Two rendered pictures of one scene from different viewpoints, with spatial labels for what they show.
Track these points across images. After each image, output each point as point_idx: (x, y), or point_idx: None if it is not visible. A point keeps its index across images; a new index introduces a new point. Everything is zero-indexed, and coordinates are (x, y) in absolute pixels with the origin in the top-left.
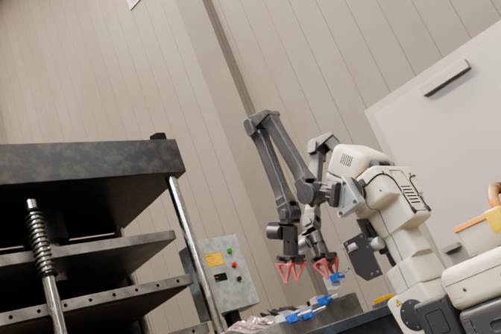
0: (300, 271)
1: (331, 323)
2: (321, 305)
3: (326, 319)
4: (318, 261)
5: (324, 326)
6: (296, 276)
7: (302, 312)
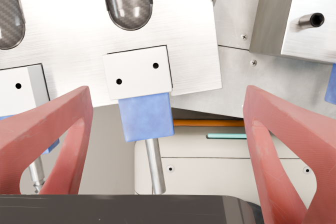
0: (258, 193)
1: (229, 115)
2: (332, 69)
3: (305, 60)
4: None
5: (194, 110)
6: (251, 116)
7: (30, 175)
